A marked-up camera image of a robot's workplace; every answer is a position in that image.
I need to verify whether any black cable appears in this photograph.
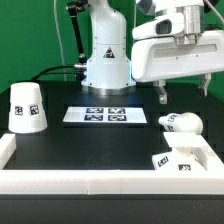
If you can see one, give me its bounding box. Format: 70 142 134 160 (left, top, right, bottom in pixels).
30 64 88 83

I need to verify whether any white thin cable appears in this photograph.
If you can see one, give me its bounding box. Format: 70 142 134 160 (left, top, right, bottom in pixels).
53 0 68 82

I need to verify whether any white marker sheet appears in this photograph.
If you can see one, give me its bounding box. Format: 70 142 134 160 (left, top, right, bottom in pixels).
63 107 147 124

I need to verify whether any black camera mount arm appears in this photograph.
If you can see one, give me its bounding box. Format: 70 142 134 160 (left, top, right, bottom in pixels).
66 0 88 64

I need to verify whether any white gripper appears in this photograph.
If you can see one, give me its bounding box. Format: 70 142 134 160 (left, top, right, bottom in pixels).
131 13 224 104

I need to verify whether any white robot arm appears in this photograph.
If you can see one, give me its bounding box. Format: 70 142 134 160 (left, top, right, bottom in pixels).
82 0 224 104

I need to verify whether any white lamp bulb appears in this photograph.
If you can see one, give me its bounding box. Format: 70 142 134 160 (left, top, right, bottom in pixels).
158 112 203 135

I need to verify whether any white lamp base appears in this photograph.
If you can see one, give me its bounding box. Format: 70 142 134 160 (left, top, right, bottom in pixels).
152 132 205 172

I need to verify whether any white lamp shade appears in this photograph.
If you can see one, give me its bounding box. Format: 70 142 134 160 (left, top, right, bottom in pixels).
8 82 47 134

